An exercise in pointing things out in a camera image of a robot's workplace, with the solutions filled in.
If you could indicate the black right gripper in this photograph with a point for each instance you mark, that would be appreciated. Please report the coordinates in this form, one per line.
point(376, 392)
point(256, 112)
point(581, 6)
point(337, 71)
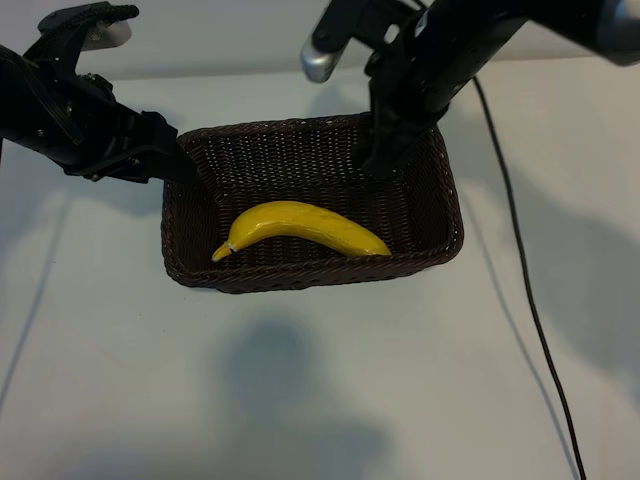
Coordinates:
point(435, 55)

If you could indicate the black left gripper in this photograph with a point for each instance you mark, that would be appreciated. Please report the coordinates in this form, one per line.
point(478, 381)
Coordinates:
point(55, 120)

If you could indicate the dark brown wicker basket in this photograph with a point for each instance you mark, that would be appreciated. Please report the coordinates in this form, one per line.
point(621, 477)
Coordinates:
point(310, 170)

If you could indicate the yellow banana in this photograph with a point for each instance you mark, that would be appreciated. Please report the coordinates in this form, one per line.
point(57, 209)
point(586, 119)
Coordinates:
point(300, 220)

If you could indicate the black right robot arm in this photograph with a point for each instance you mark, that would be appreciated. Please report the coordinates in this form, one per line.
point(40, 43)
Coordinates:
point(575, 20)

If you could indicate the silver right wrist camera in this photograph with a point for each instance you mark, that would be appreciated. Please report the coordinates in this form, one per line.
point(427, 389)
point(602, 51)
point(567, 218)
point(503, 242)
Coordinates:
point(320, 62)

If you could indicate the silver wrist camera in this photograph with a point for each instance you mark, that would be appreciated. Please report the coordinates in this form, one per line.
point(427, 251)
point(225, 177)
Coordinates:
point(320, 62)
point(107, 36)

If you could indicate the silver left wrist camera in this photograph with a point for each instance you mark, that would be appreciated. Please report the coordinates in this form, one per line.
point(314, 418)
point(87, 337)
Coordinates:
point(107, 36)

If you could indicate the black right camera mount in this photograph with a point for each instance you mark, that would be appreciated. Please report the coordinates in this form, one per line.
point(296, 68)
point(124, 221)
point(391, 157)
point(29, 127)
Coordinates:
point(355, 22)

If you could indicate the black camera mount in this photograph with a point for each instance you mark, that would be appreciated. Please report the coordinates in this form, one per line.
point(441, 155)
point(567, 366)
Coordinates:
point(355, 22)
point(65, 22)

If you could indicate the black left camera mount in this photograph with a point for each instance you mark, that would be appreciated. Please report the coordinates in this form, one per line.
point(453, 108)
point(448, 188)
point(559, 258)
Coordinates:
point(65, 22)

